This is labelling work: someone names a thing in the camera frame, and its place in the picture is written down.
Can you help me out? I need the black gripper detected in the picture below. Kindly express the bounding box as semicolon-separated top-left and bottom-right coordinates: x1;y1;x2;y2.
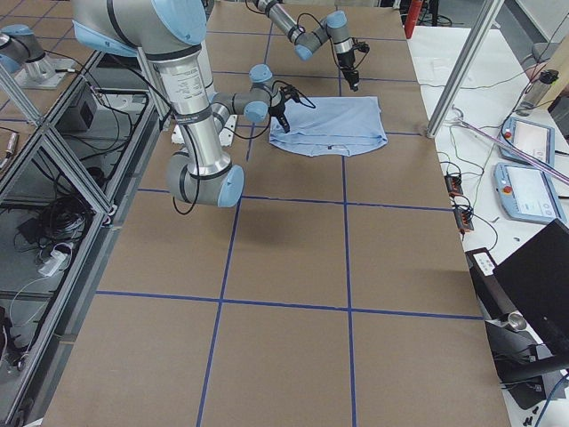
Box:
268;91;290;133
336;51;359;92

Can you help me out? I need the light blue t-shirt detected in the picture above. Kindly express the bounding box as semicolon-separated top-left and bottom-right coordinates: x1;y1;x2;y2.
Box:
268;97;388;157

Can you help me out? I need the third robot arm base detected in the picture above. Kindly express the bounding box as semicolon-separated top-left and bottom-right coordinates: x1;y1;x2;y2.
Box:
1;24;76;90

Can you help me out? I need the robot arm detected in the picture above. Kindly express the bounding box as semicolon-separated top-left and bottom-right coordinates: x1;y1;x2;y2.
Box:
73;1;288;207
252;1;369;92

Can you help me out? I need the red fire extinguisher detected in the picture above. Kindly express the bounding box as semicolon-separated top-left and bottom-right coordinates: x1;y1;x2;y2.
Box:
404;0;423;39

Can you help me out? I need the orange connector block far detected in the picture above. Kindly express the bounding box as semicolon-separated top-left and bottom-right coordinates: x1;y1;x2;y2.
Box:
445;173;464;197

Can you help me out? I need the orange connector block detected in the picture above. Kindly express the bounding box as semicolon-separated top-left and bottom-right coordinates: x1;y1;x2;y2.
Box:
453;205;474;235
445;173;464;197

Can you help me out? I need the orange connector block near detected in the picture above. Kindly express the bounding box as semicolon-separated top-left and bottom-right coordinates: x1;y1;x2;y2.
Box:
453;205;474;235

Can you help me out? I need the water bottle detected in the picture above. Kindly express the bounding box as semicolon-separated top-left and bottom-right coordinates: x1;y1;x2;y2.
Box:
516;69;559;117

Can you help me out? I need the blue teach pendant far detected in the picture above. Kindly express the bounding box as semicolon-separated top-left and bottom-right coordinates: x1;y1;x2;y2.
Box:
500;117;555;166

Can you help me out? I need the blue teach pendant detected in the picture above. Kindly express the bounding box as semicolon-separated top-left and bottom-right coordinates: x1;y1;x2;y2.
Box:
500;117;555;166
493;163;566;224

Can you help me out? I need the blue teach pendant near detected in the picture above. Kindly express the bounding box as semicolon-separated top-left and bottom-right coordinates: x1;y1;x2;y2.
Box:
493;163;566;224

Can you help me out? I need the white power strip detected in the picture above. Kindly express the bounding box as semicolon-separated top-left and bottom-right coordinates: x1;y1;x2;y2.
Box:
38;249;70;277

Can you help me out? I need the black laptop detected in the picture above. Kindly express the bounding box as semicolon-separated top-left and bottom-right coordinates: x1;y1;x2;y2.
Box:
466;220;568;355

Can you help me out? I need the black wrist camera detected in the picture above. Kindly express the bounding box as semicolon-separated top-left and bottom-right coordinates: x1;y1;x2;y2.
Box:
351;37;370;55
280;85;317;109

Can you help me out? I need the aluminium frame post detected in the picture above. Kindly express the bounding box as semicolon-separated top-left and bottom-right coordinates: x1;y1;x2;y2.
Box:
426;0;504;138

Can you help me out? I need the aluminium frame rail structure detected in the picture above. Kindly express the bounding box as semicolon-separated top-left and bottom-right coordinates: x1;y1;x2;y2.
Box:
1;52;170;426

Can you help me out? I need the black camera stand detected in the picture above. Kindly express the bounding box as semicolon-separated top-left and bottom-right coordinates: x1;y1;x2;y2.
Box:
485;321;568;409

